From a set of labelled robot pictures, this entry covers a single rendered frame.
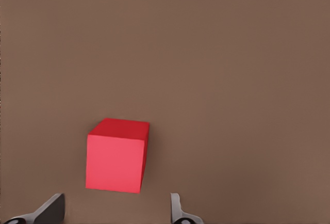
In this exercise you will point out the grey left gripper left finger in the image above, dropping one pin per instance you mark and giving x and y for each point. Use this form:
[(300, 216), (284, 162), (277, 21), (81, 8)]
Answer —
[(49, 209)]

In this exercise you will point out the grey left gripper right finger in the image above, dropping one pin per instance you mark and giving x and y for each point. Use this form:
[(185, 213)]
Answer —
[(178, 211)]

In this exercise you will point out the red wooden cube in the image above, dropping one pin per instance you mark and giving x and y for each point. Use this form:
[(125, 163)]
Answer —
[(116, 159)]

